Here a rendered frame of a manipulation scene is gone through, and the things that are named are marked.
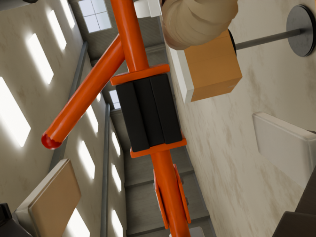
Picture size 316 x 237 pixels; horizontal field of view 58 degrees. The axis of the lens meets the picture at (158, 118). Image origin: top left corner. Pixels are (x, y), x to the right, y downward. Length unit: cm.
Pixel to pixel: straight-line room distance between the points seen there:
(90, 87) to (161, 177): 12
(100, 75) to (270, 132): 19
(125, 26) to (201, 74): 177
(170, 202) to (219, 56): 183
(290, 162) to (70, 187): 13
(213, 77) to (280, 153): 188
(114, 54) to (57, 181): 17
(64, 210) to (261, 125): 13
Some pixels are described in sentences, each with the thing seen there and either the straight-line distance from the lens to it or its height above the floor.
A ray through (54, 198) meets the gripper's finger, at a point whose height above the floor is 133.
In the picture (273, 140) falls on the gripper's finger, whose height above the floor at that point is 120.
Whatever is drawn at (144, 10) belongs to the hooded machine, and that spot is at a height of 93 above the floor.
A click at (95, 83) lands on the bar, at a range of 31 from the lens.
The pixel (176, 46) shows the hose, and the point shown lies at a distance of 35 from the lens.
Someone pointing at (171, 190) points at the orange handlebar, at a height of 127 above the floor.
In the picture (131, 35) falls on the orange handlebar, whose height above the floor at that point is 127.
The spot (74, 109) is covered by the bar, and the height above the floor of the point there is 135.
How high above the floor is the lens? 126
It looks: level
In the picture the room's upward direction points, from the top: 104 degrees counter-clockwise
